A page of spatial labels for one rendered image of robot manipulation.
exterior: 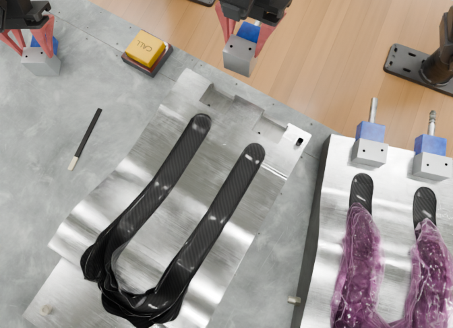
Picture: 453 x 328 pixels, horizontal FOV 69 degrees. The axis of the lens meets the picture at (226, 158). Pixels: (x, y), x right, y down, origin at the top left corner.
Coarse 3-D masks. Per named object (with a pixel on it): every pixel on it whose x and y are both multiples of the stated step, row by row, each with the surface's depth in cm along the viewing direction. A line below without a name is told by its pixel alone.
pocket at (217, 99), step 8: (208, 88) 60; (216, 88) 61; (208, 96) 62; (216, 96) 62; (224, 96) 61; (232, 96) 60; (208, 104) 62; (216, 104) 61; (224, 104) 61; (224, 112) 61
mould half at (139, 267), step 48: (192, 96) 59; (240, 96) 59; (144, 144) 57; (240, 144) 56; (288, 144) 56; (96, 192) 52; (192, 192) 55; (144, 240) 49; (240, 240) 52; (48, 288) 54; (96, 288) 54; (144, 288) 46; (192, 288) 47
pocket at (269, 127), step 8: (264, 112) 59; (264, 120) 60; (272, 120) 59; (256, 128) 60; (264, 128) 60; (272, 128) 60; (280, 128) 60; (264, 136) 60; (272, 136) 60; (280, 136) 59
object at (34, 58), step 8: (32, 40) 68; (56, 40) 70; (24, 48) 66; (32, 48) 66; (40, 48) 66; (56, 48) 70; (24, 56) 66; (32, 56) 66; (40, 56) 66; (56, 56) 70; (24, 64) 66; (32, 64) 66; (40, 64) 66; (48, 64) 66; (56, 64) 70; (32, 72) 69; (40, 72) 69; (48, 72) 69; (56, 72) 69
